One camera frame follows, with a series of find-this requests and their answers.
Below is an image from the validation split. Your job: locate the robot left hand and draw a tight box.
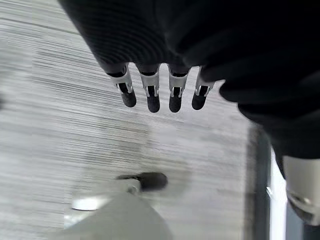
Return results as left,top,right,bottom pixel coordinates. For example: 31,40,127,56
56,0,320,226

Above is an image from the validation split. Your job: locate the dark robot foot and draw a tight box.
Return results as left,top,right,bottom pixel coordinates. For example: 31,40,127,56
116,171,169,192

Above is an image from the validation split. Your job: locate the dark vertical furniture post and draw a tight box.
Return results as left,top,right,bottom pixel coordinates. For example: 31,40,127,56
247,124,273,240

